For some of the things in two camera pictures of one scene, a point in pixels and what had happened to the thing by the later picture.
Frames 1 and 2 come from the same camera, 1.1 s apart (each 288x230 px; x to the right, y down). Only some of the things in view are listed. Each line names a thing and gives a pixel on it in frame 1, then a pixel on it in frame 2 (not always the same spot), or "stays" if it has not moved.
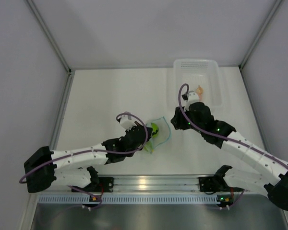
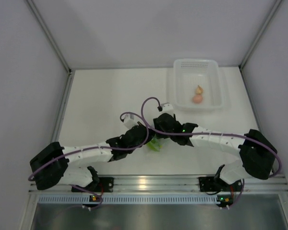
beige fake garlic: (199, 90) stays
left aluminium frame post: (49, 34) stays
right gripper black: (178, 120) -> (157, 127)
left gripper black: (149, 130) stays
